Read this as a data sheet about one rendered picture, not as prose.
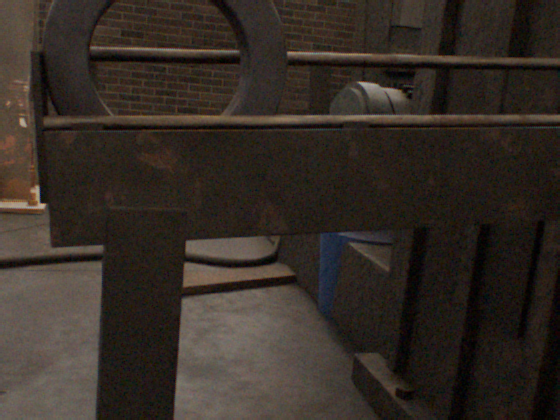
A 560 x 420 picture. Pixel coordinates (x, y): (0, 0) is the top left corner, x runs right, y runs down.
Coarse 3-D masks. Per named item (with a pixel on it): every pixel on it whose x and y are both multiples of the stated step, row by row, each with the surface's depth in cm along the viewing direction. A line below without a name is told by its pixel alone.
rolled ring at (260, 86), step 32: (64, 0) 47; (96, 0) 47; (224, 0) 50; (256, 0) 51; (64, 32) 47; (256, 32) 51; (64, 64) 48; (256, 64) 52; (64, 96) 48; (96, 96) 49; (256, 96) 52
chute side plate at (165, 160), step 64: (384, 128) 53; (448, 128) 55; (512, 128) 56; (64, 192) 47; (128, 192) 48; (192, 192) 50; (256, 192) 51; (320, 192) 53; (384, 192) 54; (448, 192) 56; (512, 192) 58
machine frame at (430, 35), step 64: (448, 0) 123; (512, 0) 103; (448, 256) 122; (512, 256) 104; (384, 320) 149; (448, 320) 123; (512, 320) 104; (384, 384) 136; (448, 384) 117; (512, 384) 105
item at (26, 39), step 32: (0, 0) 269; (32, 0) 272; (0, 32) 272; (32, 32) 275; (0, 64) 274; (0, 96) 277; (32, 96) 308; (0, 128) 280; (32, 128) 309; (0, 160) 283; (32, 160) 313; (0, 192) 285; (32, 192) 281
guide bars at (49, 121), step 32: (64, 128) 47; (96, 128) 47; (128, 128) 48; (160, 128) 49; (192, 128) 49; (224, 128) 50; (256, 128) 51; (288, 128) 52; (320, 128) 52; (352, 128) 53
